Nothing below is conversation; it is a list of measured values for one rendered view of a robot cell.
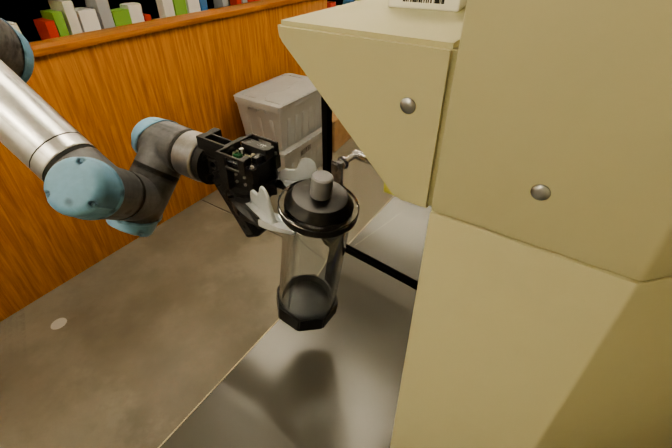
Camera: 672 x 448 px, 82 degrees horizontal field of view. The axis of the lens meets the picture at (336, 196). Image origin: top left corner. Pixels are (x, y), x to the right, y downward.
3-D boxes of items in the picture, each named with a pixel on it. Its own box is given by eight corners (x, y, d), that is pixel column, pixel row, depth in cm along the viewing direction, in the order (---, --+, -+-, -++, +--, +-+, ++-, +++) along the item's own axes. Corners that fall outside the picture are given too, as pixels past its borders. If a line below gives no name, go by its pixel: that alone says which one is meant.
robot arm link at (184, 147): (176, 183, 62) (215, 162, 68) (196, 192, 60) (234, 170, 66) (165, 140, 58) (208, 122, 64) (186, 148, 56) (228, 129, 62)
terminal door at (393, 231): (453, 310, 70) (509, 94, 48) (324, 240, 86) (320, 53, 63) (455, 307, 71) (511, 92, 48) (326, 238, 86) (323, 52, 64)
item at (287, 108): (334, 123, 298) (334, 81, 279) (284, 155, 256) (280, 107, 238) (291, 112, 317) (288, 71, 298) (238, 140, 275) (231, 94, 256)
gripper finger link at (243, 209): (247, 222, 50) (223, 189, 56) (248, 231, 51) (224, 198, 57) (280, 210, 52) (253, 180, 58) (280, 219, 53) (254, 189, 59)
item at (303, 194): (363, 212, 54) (372, 174, 50) (326, 250, 48) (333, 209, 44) (310, 185, 58) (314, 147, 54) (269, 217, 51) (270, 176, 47)
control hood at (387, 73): (531, 77, 47) (558, -18, 41) (428, 213, 24) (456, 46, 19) (439, 62, 52) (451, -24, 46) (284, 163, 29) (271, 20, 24)
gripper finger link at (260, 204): (270, 210, 45) (240, 174, 51) (274, 248, 48) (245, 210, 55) (294, 201, 46) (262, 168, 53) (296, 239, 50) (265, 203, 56)
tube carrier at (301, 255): (350, 296, 67) (373, 200, 53) (314, 342, 59) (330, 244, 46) (300, 265, 70) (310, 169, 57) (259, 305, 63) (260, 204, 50)
